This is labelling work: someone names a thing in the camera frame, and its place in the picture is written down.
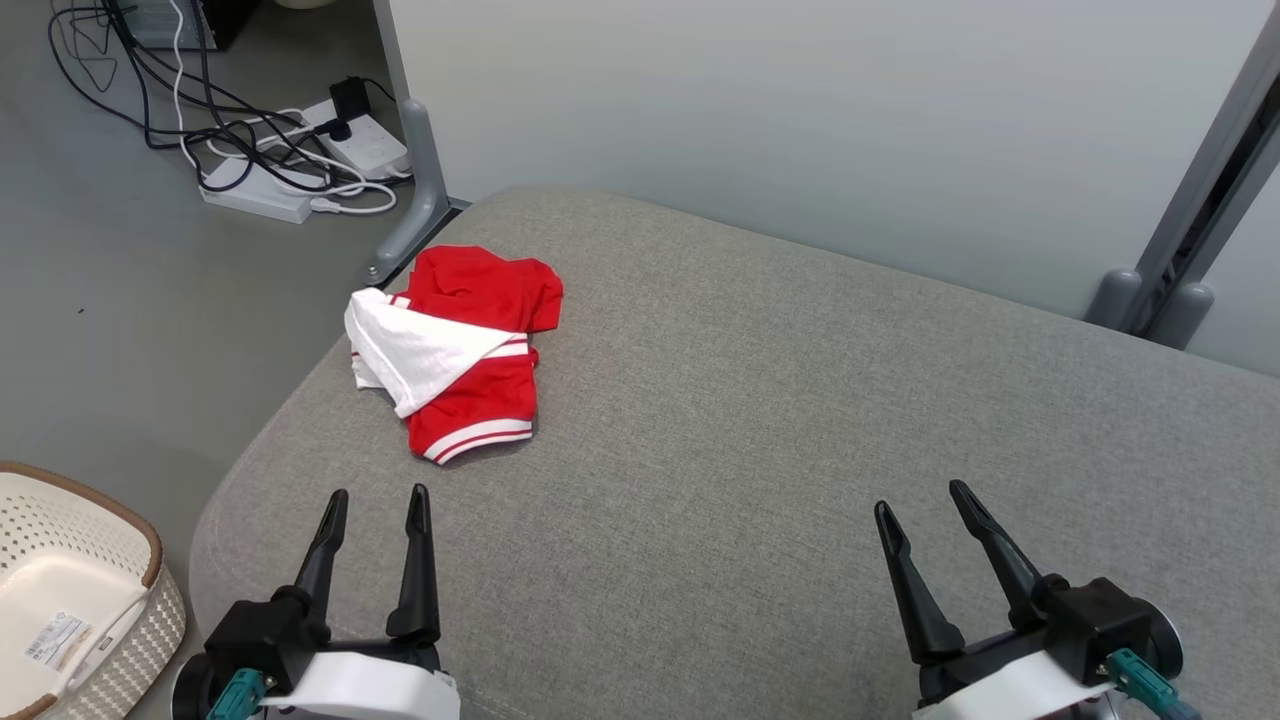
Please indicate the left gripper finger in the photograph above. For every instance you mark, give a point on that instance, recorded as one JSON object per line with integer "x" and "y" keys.
{"x": 322, "y": 580}
{"x": 417, "y": 580}

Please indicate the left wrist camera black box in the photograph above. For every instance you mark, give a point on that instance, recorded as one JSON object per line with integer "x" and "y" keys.
{"x": 260, "y": 635}

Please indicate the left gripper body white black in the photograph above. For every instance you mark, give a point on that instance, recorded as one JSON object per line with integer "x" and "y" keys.
{"x": 370, "y": 690}

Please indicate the white board with label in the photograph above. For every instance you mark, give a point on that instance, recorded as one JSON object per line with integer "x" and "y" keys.
{"x": 70, "y": 600}

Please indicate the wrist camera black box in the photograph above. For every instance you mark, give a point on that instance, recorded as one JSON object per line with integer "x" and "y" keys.
{"x": 1095, "y": 620}
{"x": 260, "y": 635}

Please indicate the red basketball jersey number 23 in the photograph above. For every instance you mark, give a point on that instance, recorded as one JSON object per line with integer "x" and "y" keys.
{"x": 470, "y": 390}

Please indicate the white power strip with plugs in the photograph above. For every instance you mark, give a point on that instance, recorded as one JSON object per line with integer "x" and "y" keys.
{"x": 375, "y": 150}

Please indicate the cream woven laundry basket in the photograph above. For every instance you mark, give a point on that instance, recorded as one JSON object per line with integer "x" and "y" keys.
{"x": 150, "y": 620}

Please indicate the long white power strip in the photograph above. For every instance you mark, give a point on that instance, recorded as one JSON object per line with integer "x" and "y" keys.
{"x": 250, "y": 195}

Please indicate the black computer case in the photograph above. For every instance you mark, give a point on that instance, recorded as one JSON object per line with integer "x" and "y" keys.
{"x": 220, "y": 20}

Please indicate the grey partition post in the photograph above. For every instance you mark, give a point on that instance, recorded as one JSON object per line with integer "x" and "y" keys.
{"x": 1112, "y": 298}

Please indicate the grey partition post angled foot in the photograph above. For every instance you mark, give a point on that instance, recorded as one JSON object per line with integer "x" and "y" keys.
{"x": 425, "y": 170}

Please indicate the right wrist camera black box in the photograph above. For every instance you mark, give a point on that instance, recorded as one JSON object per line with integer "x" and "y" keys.
{"x": 1095, "y": 620}

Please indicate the black power adapter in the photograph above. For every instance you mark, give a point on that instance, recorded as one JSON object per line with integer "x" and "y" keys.
{"x": 350, "y": 98}

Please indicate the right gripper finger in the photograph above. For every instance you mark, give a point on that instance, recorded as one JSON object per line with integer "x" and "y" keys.
{"x": 1005, "y": 565}
{"x": 918, "y": 600}

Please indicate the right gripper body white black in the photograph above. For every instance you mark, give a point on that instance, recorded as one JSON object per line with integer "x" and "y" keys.
{"x": 1000, "y": 690}

